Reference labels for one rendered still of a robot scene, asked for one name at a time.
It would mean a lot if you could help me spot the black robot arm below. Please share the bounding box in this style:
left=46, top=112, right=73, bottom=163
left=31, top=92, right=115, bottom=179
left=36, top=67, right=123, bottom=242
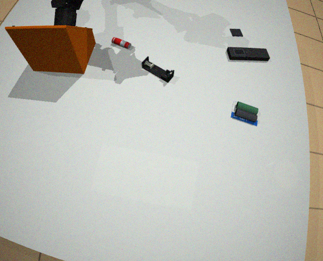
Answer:
left=51, top=0, right=83, bottom=26

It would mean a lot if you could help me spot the red and grey battery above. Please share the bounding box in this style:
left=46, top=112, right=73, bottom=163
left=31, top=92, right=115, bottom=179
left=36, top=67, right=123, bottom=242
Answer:
left=112, top=38, right=131, bottom=49

